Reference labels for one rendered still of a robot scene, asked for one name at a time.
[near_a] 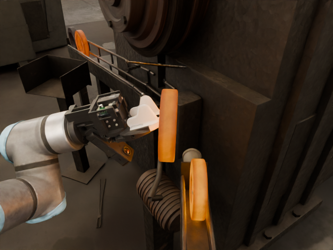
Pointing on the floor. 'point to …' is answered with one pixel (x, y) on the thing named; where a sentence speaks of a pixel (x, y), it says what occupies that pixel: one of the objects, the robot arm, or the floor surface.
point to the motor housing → (159, 211)
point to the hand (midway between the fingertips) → (167, 118)
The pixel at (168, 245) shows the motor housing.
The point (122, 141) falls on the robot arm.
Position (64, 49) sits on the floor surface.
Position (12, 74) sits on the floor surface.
